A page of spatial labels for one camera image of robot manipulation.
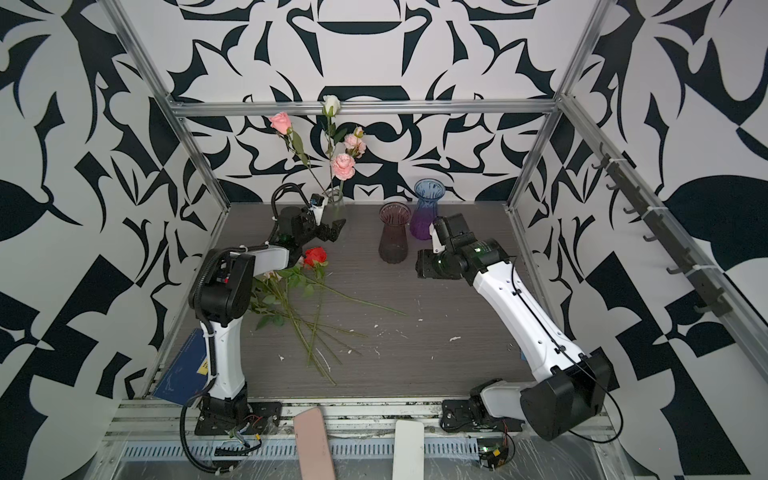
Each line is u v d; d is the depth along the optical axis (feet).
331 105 2.83
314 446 2.25
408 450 2.16
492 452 2.33
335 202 3.23
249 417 2.31
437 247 2.25
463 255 1.71
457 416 2.43
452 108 6.10
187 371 2.65
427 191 3.33
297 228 2.72
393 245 3.36
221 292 1.87
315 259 3.24
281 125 2.71
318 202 2.88
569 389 1.25
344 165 2.78
